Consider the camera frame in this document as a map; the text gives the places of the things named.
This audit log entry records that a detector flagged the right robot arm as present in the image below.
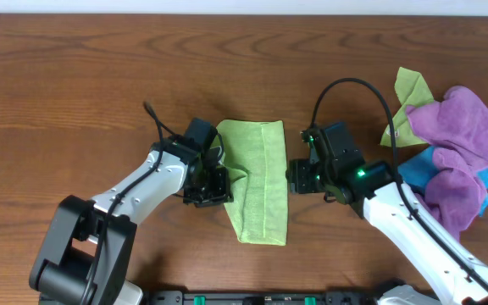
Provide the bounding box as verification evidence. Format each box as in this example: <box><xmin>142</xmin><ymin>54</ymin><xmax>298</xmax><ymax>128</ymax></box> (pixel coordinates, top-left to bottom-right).
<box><xmin>286</xmin><ymin>123</ymin><xmax>488</xmax><ymax>304</ymax></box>

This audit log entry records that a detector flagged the light green cloth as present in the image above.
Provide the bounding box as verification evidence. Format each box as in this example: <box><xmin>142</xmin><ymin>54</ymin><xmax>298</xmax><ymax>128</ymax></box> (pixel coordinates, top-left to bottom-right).
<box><xmin>217</xmin><ymin>119</ymin><xmax>288</xmax><ymax>246</ymax></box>

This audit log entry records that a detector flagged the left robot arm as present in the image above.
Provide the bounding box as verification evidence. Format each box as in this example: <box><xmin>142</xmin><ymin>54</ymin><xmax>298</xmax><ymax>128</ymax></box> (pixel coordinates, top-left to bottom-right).
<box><xmin>29</xmin><ymin>143</ymin><xmax>231</xmax><ymax>305</ymax></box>

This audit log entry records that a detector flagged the olive green cloth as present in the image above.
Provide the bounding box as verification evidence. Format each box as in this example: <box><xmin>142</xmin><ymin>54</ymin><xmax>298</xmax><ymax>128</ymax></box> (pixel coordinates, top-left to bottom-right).
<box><xmin>392</xmin><ymin>67</ymin><xmax>434</xmax><ymax>147</ymax></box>

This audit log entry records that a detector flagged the blue cloth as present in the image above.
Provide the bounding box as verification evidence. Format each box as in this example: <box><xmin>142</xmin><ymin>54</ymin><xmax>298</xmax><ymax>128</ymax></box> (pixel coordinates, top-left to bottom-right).
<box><xmin>398</xmin><ymin>147</ymin><xmax>488</xmax><ymax>220</ymax></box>

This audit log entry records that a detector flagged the purple cloth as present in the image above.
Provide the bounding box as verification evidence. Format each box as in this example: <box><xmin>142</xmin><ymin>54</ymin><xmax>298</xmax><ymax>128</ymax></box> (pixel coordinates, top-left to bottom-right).
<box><xmin>406</xmin><ymin>86</ymin><xmax>488</xmax><ymax>239</ymax></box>

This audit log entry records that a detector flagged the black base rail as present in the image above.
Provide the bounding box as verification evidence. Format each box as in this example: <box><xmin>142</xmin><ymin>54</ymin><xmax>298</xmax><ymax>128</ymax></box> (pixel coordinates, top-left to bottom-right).
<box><xmin>137</xmin><ymin>277</ymin><xmax>440</xmax><ymax>305</ymax></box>

